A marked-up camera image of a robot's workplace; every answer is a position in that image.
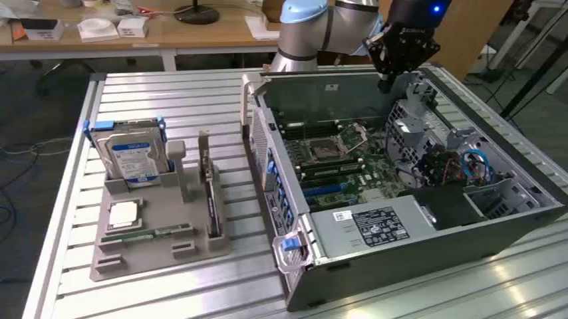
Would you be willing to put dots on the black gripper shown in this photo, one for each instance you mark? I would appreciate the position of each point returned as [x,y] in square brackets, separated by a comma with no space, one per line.
[408,43]

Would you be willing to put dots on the black graphics card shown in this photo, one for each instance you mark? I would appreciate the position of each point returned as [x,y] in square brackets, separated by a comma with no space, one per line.
[213,206]

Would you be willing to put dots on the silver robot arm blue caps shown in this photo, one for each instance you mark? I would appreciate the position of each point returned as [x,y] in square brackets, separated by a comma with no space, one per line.
[301,33]

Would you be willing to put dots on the wooden cabinet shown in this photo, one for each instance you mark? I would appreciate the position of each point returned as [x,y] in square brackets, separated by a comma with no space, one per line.
[471,40]

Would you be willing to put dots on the white floor device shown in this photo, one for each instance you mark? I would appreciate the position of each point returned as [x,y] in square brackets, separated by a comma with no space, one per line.
[484,60]

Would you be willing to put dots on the perforated metal drive cage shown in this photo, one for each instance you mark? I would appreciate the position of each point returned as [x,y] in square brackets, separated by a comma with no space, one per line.
[412,133]

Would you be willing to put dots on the black slanted pole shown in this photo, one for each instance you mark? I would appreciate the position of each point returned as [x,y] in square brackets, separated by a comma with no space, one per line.
[532,68]

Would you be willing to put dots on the metal socket cover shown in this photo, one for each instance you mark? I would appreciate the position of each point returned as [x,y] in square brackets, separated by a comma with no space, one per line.
[354,134]

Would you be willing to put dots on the brown cardboard box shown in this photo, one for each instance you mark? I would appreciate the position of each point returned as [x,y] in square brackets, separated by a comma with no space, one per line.
[272,10]

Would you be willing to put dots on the black RAM slot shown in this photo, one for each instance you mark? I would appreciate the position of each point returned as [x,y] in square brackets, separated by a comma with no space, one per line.
[310,125]
[310,133]

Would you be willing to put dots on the white booklet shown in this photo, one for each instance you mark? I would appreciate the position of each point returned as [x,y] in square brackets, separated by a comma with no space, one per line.
[262,30]

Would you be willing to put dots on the CPU socket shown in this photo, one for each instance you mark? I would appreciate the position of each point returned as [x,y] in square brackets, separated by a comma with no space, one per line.
[324,149]

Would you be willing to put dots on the green motherboard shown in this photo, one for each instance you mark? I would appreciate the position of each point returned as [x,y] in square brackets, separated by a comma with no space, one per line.
[377,172]

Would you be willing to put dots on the wooden desk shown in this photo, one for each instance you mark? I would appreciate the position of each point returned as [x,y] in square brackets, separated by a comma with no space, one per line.
[199,33]

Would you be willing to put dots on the blue expansion slot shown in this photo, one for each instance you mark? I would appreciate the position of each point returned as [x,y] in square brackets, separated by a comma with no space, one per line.
[328,190]

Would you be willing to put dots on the black round lamp base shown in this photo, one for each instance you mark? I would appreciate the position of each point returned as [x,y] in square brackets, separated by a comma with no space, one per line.
[197,15]

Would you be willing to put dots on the black plastic shroud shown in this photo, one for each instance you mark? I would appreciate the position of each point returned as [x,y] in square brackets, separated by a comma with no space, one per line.
[444,206]

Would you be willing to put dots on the blue card retainer strip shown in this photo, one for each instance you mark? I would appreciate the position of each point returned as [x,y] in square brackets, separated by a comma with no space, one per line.
[277,186]

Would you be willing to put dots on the metal disk bay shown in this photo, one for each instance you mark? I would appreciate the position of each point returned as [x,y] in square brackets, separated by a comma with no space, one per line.
[501,202]

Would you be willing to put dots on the white paper label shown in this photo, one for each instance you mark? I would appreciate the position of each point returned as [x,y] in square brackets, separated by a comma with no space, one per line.
[146,44]

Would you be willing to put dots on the red white packet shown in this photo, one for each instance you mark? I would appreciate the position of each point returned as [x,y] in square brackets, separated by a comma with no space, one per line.
[146,11]

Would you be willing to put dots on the grey power supply unit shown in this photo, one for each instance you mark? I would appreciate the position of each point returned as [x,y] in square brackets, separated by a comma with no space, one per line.
[333,239]

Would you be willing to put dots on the plain white box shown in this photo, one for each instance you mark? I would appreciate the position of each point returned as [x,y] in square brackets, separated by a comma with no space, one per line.
[133,28]

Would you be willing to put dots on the blue case latch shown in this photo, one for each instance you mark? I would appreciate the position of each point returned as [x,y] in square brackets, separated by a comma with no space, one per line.
[290,245]

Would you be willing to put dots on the dark grey open PC case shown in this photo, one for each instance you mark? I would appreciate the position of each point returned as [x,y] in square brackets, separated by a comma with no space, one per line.
[400,266]

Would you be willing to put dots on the white box round recess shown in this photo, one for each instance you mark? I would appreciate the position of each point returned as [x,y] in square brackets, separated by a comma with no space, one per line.
[98,30]

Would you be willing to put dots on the silver hard disk blue label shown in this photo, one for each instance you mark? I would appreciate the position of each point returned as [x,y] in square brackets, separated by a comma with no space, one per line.
[129,159]

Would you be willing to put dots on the blue plastic disk caddy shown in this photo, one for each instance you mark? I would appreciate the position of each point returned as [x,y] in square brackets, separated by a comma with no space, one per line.
[106,125]

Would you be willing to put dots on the grey plastic parts rack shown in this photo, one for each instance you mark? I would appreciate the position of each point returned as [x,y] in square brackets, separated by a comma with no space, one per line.
[169,212]

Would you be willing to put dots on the grey cup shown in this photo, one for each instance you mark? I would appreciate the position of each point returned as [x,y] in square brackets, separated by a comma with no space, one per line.
[71,3]

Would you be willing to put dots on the black chair base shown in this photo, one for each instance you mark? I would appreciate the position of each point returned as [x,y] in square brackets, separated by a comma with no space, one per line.
[48,71]

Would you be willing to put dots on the silver CPU chip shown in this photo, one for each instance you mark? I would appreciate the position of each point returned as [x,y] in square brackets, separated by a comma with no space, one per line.
[123,215]

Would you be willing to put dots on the white box black top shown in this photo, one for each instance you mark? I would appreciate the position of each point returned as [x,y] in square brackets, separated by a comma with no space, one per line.
[42,30]

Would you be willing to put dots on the green RAM stick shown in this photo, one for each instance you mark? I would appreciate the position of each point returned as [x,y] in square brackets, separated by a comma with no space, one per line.
[133,236]

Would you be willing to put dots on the orange sheet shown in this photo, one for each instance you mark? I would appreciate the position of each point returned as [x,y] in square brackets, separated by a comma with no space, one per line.
[18,33]

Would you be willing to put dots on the clear plastic bag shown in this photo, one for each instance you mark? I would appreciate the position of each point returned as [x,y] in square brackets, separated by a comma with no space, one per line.
[18,10]

